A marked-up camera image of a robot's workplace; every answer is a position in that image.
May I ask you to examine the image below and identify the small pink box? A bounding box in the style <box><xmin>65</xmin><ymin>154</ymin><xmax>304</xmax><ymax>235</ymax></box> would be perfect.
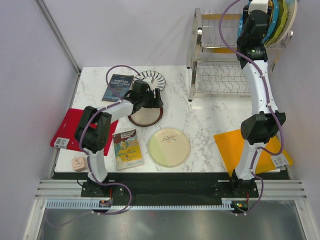
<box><xmin>71</xmin><ymin>156</ymin><xmax>88</xmax><ymax>172</ymax></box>

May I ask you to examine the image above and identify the cream and blue racked plate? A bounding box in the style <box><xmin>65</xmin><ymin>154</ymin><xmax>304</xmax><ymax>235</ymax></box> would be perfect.
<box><xmin>271</xmin><ymin>0</ymin><xmax>298</xmax><ymax>46</ymax></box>

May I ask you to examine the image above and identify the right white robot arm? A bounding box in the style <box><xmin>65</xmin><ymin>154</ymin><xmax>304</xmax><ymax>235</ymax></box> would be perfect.
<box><xmin>229</xmin><ymin>5</ymin><xmax>286</xmax><ymax>197</ymax></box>

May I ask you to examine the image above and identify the grey slotted cable duct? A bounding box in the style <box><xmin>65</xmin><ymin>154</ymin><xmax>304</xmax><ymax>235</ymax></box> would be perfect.
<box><xmin>46</xmin><ymin>198</ymin><xmax>239</xmax><ymax>211</ymax></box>

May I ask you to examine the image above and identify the blue polka dot racked plate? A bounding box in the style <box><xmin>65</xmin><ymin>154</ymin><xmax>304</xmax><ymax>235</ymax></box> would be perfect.
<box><xmin>262</xmin><ymin>0</ymin><xmax>279</xmax><ymax>44</ymax></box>

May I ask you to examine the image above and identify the cream and green floral plate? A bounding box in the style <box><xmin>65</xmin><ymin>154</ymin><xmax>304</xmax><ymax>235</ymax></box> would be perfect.
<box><xmin>148</xmin><ymin>128</ymin><xmax>191</xmax><ymax>168</ymax></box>

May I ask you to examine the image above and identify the yellow illustrated paperback book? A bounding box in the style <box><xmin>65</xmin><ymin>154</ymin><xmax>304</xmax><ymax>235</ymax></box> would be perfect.
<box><xmin>112</xmin><ymin>129</ymin><xmax>145</xmax><ymax>171</ymax></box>

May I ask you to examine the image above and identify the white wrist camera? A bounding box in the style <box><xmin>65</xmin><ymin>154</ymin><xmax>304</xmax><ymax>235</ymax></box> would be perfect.
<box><xmin>248</xmin><ymin>0</ymin><xmax>269</xmax><ymax>13</ymax></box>
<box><xmin>143</xmin><ymin>76</ymin><xmax>156</xmax><ymax>91</ymax></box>

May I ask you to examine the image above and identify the cream plate with red rim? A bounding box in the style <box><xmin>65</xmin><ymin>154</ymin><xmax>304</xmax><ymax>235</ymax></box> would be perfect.
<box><xmin>128</xmin><ymin>107</ymin><xmax>164</xmax><ymax>127</ymax></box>

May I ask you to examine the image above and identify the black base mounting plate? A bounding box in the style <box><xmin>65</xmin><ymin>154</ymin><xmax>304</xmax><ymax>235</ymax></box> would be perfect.
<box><xmin>81</xmin><ymin>172</ymin><xmax>259</xmax><ymax>198</ymax></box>

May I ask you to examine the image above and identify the stainless steel dish rack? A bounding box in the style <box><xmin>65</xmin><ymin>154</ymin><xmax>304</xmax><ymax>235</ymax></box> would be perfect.
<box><xmin>186</xmin><ymin>7</ymin><xmax>293</xmax><ymax>102</ymax></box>

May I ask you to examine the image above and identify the red folder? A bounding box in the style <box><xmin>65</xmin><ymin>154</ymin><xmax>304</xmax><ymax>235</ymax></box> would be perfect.
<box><xmin>50</xmin><ymin>106</ymin><xmax>118</xmax><ymax>156</ymax></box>

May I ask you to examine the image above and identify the black and white striped plate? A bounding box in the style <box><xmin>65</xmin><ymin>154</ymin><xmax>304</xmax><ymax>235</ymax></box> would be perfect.
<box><xmin>133</xmin><ymin>70</ymin><xmax>166</xmax><ymax>91</ymax></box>

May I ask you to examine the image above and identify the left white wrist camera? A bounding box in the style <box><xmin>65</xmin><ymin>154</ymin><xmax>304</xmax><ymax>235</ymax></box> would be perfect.
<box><xmin>143</xmin><ymin>76</ymin><xmax>156</xmax><ymax>91</ymax></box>

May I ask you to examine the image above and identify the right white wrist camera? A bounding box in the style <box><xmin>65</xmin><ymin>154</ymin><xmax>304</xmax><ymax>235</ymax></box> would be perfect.
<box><xmin>248</xmin><ymin>0</ymin><xmax>269</xmax><ymax>13</ymax></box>

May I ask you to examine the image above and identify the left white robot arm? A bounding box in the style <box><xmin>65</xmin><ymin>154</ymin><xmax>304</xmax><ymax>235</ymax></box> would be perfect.
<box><xmin>74</xmin><ymin>80</ymin><xmax>164</xmax><ymax>198</ymax></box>

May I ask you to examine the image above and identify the green polka dot plate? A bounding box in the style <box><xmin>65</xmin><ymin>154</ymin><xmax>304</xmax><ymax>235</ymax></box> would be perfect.
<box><xmin>265</xmin><ymin>0</ymin><xmax>288</xmax><ymax>46</ymax></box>

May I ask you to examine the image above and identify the orange cutting board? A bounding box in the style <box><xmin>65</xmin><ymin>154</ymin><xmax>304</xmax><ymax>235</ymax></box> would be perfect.
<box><xmin>213</xmin><ymin>129</ymin><xmax>294</xmax><ymax>176</ymax></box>

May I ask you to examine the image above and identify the dark blue paperback book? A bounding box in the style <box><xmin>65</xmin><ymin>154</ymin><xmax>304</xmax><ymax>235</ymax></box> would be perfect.
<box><xmin>102</xmin><ymin>74</ymin><xmax>134</xmax><ymax>102</ymax></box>

